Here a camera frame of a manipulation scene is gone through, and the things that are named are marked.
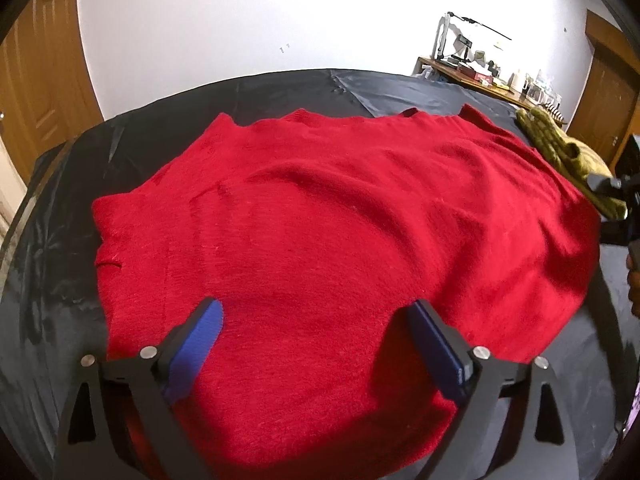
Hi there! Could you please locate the yellow striped sweater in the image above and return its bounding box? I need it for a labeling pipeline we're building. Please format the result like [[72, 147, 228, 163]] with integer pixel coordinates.
[[515, 105, 630, 221]]

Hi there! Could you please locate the red knitted sweater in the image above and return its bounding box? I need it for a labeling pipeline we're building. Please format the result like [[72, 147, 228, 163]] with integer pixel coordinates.
[[91, 105, 602, 480]]

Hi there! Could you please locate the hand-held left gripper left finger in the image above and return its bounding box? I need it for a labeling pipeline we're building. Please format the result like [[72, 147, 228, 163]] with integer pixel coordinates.
[[52, 297, 224, 480]]

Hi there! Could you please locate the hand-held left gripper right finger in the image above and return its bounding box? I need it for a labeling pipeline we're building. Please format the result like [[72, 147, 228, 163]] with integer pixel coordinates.
[[406, 299, 581, 480]]

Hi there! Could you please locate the wooden panelled door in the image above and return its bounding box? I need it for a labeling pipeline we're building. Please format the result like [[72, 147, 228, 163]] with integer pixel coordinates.
[[0, 0, 106, 183]]

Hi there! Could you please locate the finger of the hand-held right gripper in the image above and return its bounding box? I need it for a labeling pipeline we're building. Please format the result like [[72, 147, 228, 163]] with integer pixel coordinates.
[[599, 212, 640, 248], [588, 174, 640, 202]]

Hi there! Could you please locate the red box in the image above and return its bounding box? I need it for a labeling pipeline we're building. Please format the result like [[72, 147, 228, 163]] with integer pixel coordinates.
[[457, 67, 494, 84]]

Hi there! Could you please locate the person's right hand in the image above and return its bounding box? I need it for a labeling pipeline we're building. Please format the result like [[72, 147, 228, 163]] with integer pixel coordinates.
[[626, 242, 640, 317]]

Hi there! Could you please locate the wooden desk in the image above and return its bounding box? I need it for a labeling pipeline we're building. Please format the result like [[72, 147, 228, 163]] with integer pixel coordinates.
[[412, 56, 568, 127]]

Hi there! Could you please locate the beige curtain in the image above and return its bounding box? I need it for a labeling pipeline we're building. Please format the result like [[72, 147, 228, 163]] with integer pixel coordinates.
[[0, 135, 28, 243]]

